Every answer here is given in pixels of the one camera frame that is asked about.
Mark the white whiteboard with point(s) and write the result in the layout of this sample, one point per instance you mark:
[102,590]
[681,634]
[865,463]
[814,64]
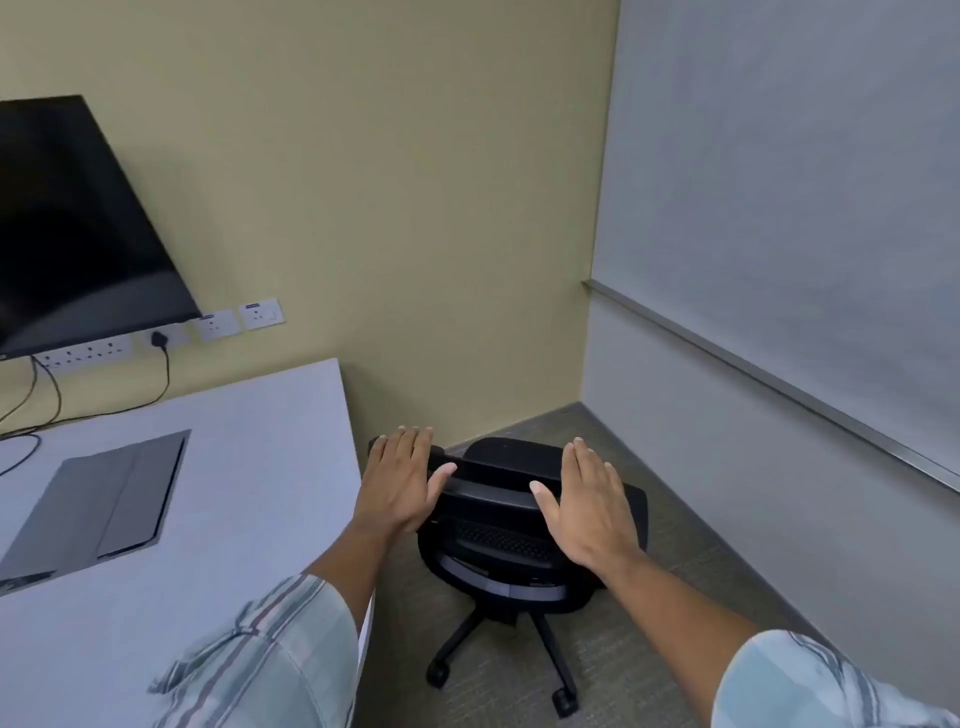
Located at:
[787,187]

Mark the long white socket panel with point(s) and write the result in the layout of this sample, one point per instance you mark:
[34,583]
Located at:
[86,354]

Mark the black office swivel chair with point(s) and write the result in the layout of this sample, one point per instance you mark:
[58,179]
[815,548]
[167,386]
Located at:
[495,540]

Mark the person's right hand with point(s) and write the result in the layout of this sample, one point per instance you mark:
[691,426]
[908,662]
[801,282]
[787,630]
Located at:
[596,514]

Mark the black power plug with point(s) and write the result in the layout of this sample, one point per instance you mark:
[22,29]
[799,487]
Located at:
[159,340]

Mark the person's left middle finger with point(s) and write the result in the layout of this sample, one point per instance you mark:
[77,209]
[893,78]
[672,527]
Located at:
[409,448]

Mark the silver whiteboard tray rail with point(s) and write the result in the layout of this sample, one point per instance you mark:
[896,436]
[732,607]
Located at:
[765,379]

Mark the black flat screen monitor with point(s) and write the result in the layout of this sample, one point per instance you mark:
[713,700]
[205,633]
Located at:
[67,225]

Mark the white wall socket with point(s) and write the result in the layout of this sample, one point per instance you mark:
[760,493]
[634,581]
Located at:
[262,313]
[176,336]
[217,325]

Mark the person's right thumb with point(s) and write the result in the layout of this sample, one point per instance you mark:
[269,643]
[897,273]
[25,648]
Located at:
[544,506]

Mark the person's right forearm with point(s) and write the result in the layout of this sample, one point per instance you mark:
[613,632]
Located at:
[675,622]

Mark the striped left shirt sleeve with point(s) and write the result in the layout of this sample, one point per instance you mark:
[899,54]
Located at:
[277,660]

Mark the person's left forearm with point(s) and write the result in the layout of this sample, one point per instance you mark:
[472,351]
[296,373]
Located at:
[349,566]

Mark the striped right shirt sleeve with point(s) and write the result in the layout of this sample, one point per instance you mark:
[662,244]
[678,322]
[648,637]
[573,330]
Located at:
[810,690]

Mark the person's right middle finger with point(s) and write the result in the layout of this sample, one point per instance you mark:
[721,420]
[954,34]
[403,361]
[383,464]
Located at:
[592,474]

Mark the person's left thumb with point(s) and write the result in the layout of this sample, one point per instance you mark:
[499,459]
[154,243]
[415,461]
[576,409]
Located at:
[442,484]

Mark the striped shirt sleeve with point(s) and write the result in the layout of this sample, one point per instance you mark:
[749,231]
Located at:
[810,690]
[277,660]

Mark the person's left hand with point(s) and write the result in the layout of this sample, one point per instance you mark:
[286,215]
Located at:
[394,487]

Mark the person's right little finger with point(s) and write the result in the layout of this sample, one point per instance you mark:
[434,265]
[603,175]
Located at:
[621,493]

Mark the person's left little finger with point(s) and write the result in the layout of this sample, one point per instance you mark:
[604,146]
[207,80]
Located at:
[379,457]

